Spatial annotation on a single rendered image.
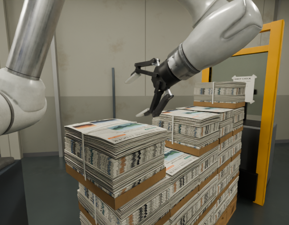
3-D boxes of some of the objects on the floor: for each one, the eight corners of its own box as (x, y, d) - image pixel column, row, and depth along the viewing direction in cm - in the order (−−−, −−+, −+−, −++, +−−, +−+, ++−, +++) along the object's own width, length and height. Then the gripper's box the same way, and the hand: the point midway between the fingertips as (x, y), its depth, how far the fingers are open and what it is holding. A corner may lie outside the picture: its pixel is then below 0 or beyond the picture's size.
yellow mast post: (196, 178, 225) (203, 37, 199) (200, 176, 232) (206, 39, 206) (203, 181, 219) (211, 35, 193) (206, 179, 225) (214, 37, 199)
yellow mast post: (252, 202, 179) (271, 22, 153) (254, 198, 185) (272, 24, 160) (262, 206, 173) (283, 18, 147) (264, 202, 179) (284, 22, 153)
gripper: (153, 28, 47) (115, 69, 62) (185, 109, 42) (135, 132, 57) (168, 35, 52) (130, 71, 67) (199, 106, 47) (150, 128, 62)
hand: (134, 97), depth 61 cm, fingers open, 13 cm apart
